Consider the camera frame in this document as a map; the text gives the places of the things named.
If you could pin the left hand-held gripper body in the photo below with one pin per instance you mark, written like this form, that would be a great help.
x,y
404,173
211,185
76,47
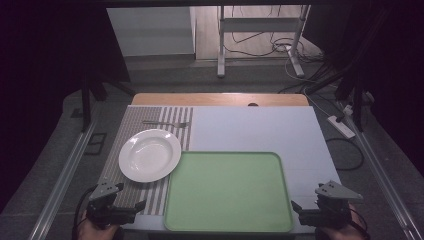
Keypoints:
x,y
106,191

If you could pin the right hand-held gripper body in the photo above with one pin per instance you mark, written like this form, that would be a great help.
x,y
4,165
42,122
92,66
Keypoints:
x,y
336,195

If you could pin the person's right hand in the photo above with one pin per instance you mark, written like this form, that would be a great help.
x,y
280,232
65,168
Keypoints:
x,y
346,233

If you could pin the person's left hand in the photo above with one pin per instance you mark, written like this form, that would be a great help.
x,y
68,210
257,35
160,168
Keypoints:
x,y
96,232

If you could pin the white plate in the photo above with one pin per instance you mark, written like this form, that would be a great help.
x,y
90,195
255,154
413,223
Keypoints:
x,y
150,155

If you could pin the white power strip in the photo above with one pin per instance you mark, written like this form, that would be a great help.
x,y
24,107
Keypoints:
x,y
340,126

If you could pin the green tray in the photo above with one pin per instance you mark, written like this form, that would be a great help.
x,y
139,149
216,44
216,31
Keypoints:
x,y
228,191

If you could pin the grey striped placemat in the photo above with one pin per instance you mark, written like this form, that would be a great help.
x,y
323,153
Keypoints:
x,y
140,116

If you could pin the white plug adapter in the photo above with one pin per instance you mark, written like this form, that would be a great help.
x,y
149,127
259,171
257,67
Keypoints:
x,y
348,110

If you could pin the metal fork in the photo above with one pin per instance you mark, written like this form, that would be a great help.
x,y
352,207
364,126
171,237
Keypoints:
x,y
166,123

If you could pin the white foam board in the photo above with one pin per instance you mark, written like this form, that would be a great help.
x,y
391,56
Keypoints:
x,y
260,130

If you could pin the black stand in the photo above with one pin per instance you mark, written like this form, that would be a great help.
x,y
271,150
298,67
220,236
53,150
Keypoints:
x,y
86,100
357,100

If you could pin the white metal stand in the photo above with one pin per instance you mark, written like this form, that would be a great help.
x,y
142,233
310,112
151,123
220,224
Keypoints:
x,y
260,25

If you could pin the metal floor rail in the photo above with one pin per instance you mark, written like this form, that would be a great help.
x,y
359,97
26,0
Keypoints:
x,y
63,180
383,180

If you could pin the white wall panel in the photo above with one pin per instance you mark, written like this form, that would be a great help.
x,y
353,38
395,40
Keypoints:
x,y
150,31

